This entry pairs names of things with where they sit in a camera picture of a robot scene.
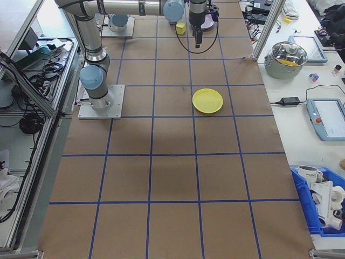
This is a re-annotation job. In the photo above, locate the steel cooking pot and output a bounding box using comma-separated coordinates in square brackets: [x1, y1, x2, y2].
[264, 52, 307, 80]

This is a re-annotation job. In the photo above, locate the yellow item inside pot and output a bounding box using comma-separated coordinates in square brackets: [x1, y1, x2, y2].
[279, 58, 299, 67]

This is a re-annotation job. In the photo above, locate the black bag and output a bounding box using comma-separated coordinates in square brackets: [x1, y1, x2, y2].
[320, 0, 345, 51]

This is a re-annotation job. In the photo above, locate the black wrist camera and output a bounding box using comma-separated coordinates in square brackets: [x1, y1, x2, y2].
[206, 3, 220, 22]

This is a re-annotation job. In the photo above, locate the white cloth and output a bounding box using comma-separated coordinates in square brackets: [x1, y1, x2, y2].
[0, 149, 21, 207]

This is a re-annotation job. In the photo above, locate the white square base plate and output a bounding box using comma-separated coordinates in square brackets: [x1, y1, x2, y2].
[99, 17, 136, 38]
[78, 84, 126, 120]

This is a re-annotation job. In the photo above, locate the white mug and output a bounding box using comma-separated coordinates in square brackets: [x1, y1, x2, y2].
[297, 165, 323, 185]

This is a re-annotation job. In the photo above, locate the yellow plate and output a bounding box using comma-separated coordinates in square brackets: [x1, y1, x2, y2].
[191, 88, 224, 115]

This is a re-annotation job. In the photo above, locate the large white pipe fitting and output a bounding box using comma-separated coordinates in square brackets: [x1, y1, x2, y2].
[309, 180, 336, 226]

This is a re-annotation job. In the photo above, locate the light blue teach pendant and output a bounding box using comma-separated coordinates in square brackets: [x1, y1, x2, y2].
[288, 35, 328, 64]
[306, 98, 345, 142]

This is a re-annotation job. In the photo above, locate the grey box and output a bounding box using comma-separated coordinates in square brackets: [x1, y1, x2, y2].
[18, 26, 39, 51]

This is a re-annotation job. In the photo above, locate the black adapter cable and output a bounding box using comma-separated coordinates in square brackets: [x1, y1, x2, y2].
[270, 85, 345, 106]

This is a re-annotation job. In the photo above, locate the black cable coil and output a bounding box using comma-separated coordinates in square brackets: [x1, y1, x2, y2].
[19, 112, 45, 135]

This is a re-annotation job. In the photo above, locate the aluminium profile post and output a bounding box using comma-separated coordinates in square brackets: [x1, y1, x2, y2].
[251, 0, 287, 63]

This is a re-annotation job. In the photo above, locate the glass pot lid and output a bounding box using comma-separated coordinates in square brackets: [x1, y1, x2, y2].
[271, 40, 309, 68]

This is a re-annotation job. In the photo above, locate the V-shaped aluminium frame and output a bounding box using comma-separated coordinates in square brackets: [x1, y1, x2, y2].
[0, 0, 83, 253]

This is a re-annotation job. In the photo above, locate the small white pipe fitting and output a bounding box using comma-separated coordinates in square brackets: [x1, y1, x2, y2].
[319, 214, 344, 230]

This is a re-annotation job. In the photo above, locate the black cable bundle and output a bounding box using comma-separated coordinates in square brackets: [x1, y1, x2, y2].
[42, 61, 66, 80]

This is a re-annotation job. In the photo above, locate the blue plastic bin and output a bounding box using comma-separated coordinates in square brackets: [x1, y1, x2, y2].
[290, 166, 345, 238]

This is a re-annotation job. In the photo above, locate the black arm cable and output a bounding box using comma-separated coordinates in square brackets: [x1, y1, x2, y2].
[174, 16, 220, 54]

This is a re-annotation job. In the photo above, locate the purple plate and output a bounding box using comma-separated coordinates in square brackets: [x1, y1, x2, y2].
[201, 13, 216, 30]

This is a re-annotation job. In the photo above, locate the white keyboard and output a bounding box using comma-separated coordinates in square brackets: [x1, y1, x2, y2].
[282, 0, 300, 20]

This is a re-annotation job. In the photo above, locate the white pipe ring fitting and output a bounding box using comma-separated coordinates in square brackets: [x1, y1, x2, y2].
[330, 186, 345, 210]

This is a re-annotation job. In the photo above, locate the white power strip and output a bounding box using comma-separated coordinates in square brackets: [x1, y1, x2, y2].
[37, 80, 55, 96]

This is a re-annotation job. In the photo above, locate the hub with red plugs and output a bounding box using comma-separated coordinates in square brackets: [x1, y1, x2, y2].
[246, 23, 263, 43]

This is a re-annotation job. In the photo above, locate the aluminium corner profile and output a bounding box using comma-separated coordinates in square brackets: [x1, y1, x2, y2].
[308, 248, 345, 259]
[0, 249, 44, 259]

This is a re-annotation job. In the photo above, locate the black power adapter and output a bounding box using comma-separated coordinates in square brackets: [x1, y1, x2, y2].
[280, 97, 301, 106]

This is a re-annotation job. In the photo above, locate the black power brick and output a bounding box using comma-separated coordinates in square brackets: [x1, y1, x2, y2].
[249, 13, 270, 24]

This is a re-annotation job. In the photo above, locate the black box with white label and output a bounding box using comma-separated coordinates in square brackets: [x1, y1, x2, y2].
[244, 0, 273, 14]

